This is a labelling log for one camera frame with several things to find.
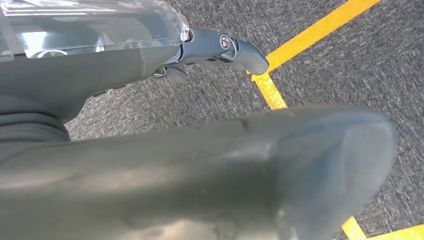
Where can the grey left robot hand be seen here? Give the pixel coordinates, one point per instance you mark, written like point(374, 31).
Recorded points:
point(198, 182)

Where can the yellow floor tape rectangle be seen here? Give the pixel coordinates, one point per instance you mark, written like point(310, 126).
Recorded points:
point(314, 33)

